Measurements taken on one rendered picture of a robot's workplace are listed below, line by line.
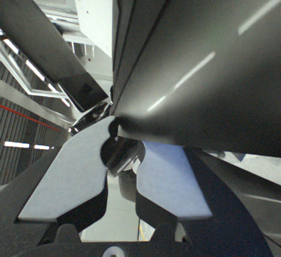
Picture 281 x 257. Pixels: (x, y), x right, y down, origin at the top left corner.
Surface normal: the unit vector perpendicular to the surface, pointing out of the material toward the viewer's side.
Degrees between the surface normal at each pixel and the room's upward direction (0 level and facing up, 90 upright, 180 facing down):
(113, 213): 90
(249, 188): 47
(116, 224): 90
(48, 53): 136
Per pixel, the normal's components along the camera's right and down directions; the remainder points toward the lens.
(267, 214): -0.60, 0.01
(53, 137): 0.14, -0.22
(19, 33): 0.85, -0.47
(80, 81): 0.71, -0.54
